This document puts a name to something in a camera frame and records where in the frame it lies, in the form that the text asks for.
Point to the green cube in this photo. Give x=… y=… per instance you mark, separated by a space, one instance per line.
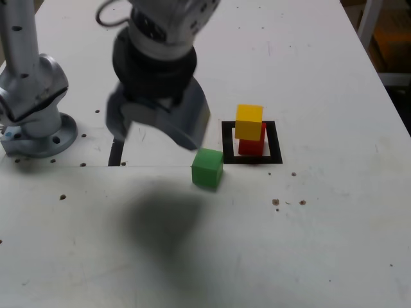
x=207 y=170

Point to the red cube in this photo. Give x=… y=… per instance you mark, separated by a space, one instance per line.
x=252 y=147

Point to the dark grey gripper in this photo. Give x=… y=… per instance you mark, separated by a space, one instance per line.
x=167 y=104

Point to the yellow cube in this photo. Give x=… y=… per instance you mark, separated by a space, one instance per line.
x=248 y=122

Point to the brown cardboard box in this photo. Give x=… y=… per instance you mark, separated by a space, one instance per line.
x=395 y=41

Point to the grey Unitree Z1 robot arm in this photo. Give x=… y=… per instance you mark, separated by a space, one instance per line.
x=32 y=83

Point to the black tape square outline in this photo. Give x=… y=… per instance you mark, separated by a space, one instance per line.
x=228 y=144

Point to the black tape strip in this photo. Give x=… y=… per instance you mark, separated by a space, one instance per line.
x=115 y=155

